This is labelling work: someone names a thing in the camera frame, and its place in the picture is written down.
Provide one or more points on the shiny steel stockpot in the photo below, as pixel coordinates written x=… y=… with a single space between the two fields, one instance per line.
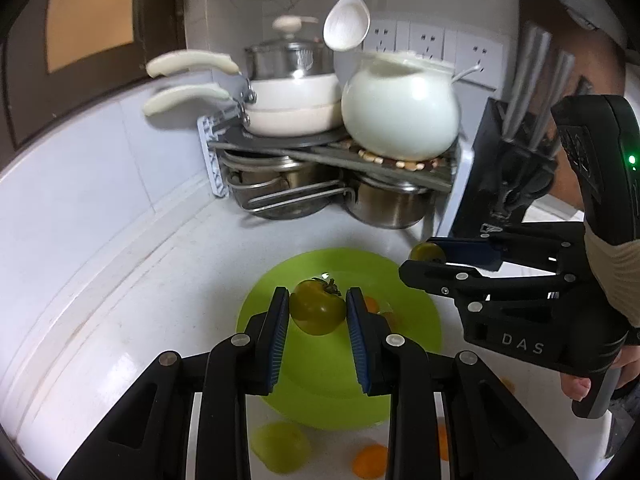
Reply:
x=387 y=207

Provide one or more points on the grey corner pot rack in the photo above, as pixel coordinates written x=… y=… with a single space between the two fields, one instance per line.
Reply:
x=300 y=147

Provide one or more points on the yellow-green pear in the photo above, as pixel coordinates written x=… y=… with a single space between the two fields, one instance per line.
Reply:
x=280 y=445

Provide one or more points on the green plastic plate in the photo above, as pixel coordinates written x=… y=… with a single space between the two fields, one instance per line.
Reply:
x=320 y=385

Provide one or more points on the white wall socket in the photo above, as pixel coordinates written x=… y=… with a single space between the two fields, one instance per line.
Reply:
x=480 y=57
x=427 y=40
x=385 y=35

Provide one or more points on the green persimmon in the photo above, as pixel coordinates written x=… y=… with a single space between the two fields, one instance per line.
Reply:
x=317 y=310

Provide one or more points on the person's right hand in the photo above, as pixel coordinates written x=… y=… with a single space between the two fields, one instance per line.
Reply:
x=620 y=280

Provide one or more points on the glass lid with cream knob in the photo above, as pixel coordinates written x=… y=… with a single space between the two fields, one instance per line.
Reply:
x=287 y=24

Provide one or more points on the black knife block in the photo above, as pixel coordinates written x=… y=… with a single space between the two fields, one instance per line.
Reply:
x=480 y=185

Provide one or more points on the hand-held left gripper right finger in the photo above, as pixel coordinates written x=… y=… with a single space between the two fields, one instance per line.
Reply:
x=357 y=340

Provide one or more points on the white plastic spoon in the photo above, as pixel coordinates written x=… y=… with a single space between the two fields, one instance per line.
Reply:
x=346 y=25

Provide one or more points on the dark wooden window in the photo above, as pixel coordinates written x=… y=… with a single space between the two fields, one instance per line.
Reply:
x=150 y=20

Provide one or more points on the black kitchen scissors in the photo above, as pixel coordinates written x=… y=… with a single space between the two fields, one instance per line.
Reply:
x=525 y=180

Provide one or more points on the white ceramic pot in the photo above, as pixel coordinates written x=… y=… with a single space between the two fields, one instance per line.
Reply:
x=400 y=110

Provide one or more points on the small olive kiwi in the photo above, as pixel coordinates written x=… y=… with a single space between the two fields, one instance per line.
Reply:
x=425 y=252

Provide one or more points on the beaded trivet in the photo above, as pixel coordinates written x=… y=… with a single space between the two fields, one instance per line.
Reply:
x=400 y=164

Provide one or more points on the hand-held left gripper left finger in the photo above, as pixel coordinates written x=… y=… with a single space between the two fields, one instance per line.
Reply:
x=276 y=340

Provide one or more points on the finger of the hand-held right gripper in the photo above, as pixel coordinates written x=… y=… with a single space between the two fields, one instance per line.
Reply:
x=470 y=252
x=440 y=275

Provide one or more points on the steel pot lower left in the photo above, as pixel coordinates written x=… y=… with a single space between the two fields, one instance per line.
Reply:
x=280 y=185

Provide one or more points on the stainless steel pot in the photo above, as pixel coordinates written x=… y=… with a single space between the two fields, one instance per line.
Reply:
x=285 y=65

